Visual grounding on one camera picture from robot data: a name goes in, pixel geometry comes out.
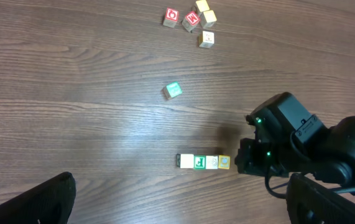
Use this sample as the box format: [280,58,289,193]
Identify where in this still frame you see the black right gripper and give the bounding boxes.
[234,138,288,177]

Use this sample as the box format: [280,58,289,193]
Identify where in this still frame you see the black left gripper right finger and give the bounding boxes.
[286,174,355,224]

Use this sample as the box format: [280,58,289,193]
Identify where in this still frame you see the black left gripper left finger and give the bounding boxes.
[0,172,76,224]

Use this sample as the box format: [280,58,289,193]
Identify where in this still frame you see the red Y wooden block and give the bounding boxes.
[218,155,231,169]

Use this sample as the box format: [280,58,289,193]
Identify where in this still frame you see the plain E pretzel block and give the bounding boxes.
[205,156,218,169]

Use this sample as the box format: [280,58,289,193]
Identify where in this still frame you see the green letter F block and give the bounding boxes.
[193,155,206,170]

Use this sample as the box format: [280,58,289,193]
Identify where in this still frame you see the red letter wooden block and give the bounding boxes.
[177,154,194,169]

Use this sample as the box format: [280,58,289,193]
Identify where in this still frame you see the green letter B block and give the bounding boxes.
[162,82,183,100]

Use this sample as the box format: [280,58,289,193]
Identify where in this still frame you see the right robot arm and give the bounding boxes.
[234,92,355,195]

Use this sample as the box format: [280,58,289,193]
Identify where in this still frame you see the blue X wooden block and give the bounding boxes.
[198,30,215,48]

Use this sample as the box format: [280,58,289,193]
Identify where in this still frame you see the yellow front wooden block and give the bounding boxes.
[200,10,217,29]

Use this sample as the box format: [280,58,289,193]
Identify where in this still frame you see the yellow wooden block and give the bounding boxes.
[200,10,217,29]
[195,0,210,14]

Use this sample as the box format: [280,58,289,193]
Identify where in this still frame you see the red letter M block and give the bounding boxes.
[182,11,200,32]

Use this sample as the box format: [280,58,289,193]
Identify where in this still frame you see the yellow rear wooden block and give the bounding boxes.
[195,0,210,14]

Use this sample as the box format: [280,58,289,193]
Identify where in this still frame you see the red apple picture block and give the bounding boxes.
[163,7,179,28]

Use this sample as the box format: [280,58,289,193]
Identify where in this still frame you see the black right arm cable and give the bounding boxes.
[264,164,355,200]

